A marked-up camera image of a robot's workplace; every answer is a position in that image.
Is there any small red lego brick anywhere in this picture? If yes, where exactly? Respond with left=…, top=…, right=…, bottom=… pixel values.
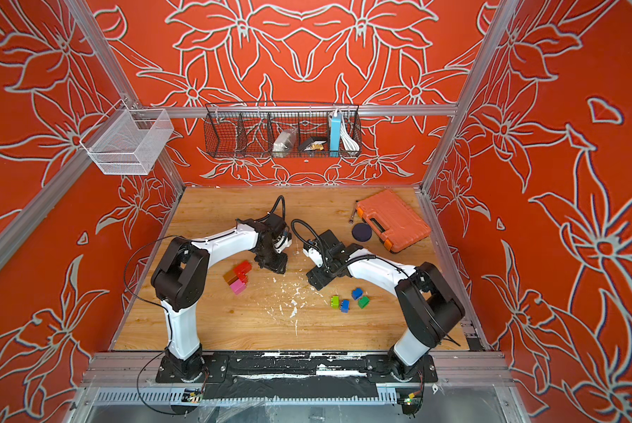
left=233, top=260, right=253, bottom=284

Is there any brown lego brick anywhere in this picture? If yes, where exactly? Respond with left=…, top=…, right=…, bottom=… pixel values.
left=224, top=271, right=238, bottom=285

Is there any dark green lego brick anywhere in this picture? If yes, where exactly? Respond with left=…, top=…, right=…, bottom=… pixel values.
left=358, top=296, right=370, bottom=308

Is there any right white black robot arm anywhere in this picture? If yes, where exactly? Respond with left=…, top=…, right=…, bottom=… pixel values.
left=291, top=219, right=465, bottom=382

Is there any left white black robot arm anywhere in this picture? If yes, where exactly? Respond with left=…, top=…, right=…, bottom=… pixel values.
left=151, top=196, right=292, bottom=381

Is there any dark round disc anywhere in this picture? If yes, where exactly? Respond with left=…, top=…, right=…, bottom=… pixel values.
left=351, top=223, right=372, bottom=243

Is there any screwdriver bit beside case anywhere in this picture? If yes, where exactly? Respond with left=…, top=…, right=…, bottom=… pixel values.
left=348, top=200, right=358, bottom=224

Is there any orange plastic tool case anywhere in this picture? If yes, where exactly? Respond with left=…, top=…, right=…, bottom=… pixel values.
left=357, top=190, right=431, bottom=254

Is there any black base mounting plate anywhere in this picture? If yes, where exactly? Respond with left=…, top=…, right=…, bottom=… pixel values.
left=155, top=351, right=438, bottom=399

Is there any grey plastic bag in basket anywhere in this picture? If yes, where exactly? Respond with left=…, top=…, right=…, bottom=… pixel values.
left=271, top=128, right=298, bottom=158

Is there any black item in basket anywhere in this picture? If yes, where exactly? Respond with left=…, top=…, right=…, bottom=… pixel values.
left=298, top=137, right=329, bottom=153

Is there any light blue box in basket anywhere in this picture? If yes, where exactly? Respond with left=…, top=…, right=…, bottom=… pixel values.
left=328, top=112, right=342, bottom=158

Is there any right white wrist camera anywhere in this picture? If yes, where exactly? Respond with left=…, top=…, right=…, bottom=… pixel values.
left=303, top=243, right=328, bottom=268

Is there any white cable bundle in basket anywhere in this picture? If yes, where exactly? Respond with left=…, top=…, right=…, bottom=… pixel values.
left=340, top=122, right=360, bottom=157

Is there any black wire wall basket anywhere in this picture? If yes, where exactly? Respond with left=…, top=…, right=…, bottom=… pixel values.
left=203, top=102, right=363, bottom=159

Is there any clear acrylic wall box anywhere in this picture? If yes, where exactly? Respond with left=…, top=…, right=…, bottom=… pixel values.
left=81, top=109, right=174, bottom=176

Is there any white slotted cable duct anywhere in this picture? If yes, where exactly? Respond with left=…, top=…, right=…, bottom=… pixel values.
left=94, top=387, right=202, bottom=407

